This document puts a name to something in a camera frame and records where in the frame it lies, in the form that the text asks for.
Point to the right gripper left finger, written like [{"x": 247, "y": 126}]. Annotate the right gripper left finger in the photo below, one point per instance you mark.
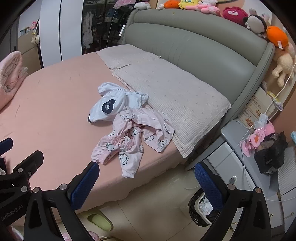
[{"x": 40, "y": 222}]

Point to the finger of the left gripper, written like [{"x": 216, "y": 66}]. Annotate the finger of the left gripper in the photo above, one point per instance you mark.
[
  {"x": 6, "y": 145},
  {"x": 26, "y": 169}
]

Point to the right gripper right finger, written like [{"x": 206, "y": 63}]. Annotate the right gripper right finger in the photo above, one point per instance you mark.
[{"x": 254, "y": 222}]

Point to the white navy-trimmed shirt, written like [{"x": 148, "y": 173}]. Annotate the white navy-trimmed shirt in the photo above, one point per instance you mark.
[{"x": 113, "y": 100}]

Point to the green slipper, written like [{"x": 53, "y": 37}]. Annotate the green slipper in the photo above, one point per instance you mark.
[{"x": 96, "y": 217}]

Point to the white trash bin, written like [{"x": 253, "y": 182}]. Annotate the white trash bin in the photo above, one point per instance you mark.
[{"x": 201, "y": 211}]

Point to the pink bed sheet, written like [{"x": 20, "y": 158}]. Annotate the pink bed sheet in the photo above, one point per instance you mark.
[{"x": 49, "y": 113}]

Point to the grey bedside table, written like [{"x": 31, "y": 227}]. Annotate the grey bedside table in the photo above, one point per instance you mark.
[{"x": 227, "y": 160}]

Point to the black mesh bag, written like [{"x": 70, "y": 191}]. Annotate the black mesh bag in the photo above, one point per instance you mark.
[{"x": 270, "y": 154}]

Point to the rolled pink quilt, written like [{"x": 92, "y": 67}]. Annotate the rolled pink quilt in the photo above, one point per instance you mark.
[{"x": 12, "y": 75}]

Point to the pink toy fan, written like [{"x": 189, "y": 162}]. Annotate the pink toy fan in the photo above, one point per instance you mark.
[{"x": 255, "y": 139}]

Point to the wooden cabinet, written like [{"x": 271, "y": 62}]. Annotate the wooden cabinet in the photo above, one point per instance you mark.
[{"x": 30, "y": 52}]

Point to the pink cartoon print pajamas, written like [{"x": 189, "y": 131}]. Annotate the pink cartoon print pajamas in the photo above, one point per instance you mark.
[{"x": 130, "y": 129}]

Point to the white power adapter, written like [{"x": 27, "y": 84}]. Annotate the white power adapter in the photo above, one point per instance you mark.
[{"x": 261, "y": 122}]

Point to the beige waffle pillow cover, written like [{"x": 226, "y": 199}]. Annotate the beige waffle pillow cover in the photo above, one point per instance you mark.
[{"x": 193, "y": 106}]

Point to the white wardrobe door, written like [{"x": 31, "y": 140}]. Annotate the white wardrobe door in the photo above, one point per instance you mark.
[{"x": 60, "y": 30}]

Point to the dark glass wardrobe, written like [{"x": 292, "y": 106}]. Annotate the dark glass wardrobe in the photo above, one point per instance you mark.
[{"x": 102, "y": 22}]

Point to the grey leather headboard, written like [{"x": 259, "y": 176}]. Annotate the grey leather headboard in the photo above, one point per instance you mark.
[{"x": 230, "y": 58}]

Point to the cream rabbit plush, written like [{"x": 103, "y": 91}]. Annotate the cream rabbit plush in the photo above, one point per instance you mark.
[{"x": 285, "y": 64}]

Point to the orange round plush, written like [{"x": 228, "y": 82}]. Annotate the orange round plush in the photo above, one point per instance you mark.
[{"x": 277, "y": 36}]

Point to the black white plush toy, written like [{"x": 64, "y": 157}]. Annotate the black white plush toy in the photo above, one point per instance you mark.
[{"x": 258, "y": 24}]

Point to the red strawberry bear plush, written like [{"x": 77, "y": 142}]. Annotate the red strawberry bear plush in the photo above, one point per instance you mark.
[{"x": 235, "y": 14}]

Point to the orange plush toy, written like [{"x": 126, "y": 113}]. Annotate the orange plush toy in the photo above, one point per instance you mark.
[{"x": 172, "y": 4}]

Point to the pink rabbit plush toy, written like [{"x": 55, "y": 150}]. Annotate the pink rabbit plush toy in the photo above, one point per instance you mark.
[{"x": 206, "y": 7}]

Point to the yellow sponge plush toy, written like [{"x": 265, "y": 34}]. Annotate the yellow sponge plush toy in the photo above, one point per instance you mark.
[{"x": 185, "y": 3}]

